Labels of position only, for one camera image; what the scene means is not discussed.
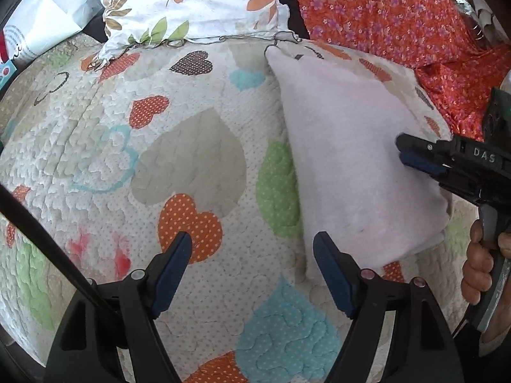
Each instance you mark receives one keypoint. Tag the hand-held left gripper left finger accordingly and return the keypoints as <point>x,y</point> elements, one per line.
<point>175,271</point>

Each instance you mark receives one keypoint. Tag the person's right hand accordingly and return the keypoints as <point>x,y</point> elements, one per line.
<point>477,271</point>

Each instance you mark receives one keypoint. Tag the white floral pillow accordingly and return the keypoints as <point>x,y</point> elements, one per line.
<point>199,4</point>

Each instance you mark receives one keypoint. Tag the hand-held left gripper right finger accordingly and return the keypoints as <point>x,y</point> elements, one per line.
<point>331,275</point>

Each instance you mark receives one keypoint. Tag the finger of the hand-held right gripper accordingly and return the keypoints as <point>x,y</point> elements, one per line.
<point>459,185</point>
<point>419,161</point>

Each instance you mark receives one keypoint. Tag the light blue printed box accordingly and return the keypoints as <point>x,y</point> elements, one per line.
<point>7,75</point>

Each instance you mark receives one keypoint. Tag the white plastic bag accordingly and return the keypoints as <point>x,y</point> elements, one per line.
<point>52,12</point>

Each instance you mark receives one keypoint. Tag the heart print quilt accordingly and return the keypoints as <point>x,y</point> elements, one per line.
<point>191,159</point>

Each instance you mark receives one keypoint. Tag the pale pink cloth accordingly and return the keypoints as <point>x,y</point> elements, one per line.
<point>351,147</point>

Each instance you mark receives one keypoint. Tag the orange floral cloth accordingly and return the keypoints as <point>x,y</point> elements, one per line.
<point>379,12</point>

